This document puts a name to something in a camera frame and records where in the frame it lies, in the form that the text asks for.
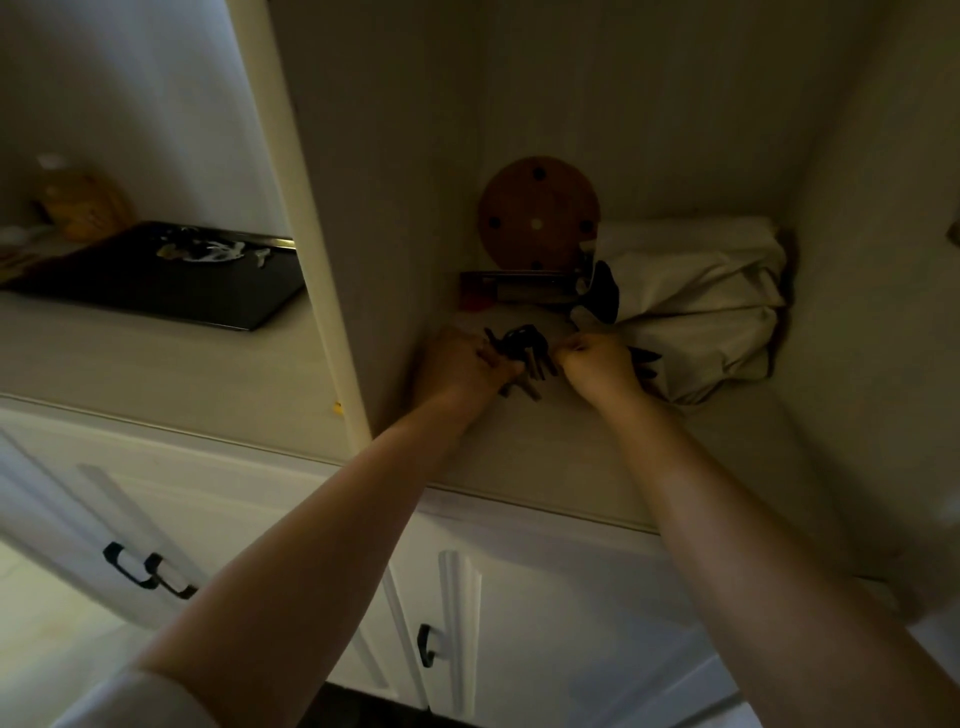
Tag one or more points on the metal and red tool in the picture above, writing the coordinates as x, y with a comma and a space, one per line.
514, 285

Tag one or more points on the yellow bottle with white cap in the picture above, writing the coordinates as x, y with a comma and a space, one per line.
82, 199

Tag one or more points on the person's left hand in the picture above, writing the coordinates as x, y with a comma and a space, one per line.
454, 367

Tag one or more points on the person's right forearm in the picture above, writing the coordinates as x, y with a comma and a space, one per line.
757, 570

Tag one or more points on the white cloth bag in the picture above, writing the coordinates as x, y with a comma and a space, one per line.
694, 300

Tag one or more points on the white cabinet door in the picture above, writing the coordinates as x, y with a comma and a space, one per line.
112, 525
540, 622

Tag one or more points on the person's left fingers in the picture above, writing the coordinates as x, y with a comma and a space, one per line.
499, 364

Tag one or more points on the person's left forearm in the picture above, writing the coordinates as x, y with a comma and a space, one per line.
315, 555

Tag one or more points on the bunch of dark keys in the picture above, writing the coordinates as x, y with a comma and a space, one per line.
521, 352

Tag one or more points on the person's right hand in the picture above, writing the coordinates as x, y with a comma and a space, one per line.
600, 367

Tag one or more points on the black flat tray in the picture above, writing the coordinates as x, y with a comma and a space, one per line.
169, 274

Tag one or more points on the round wooden board with holes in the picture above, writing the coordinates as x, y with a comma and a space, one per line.
537, 214

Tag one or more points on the person's right fingers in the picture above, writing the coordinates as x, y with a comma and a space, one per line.
570, 356

